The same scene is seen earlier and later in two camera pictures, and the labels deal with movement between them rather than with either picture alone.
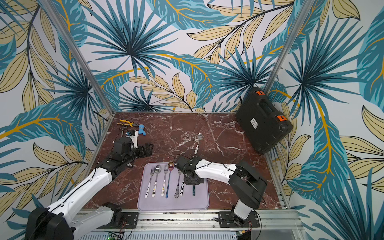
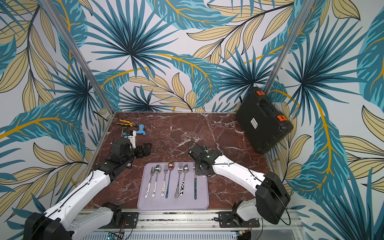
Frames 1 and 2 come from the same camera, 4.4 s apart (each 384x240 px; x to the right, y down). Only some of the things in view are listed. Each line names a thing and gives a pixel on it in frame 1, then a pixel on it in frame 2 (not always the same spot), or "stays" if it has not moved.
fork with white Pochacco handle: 151,173 stays
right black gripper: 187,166 -> 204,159
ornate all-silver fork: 177,191 stays
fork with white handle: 165,170 stays
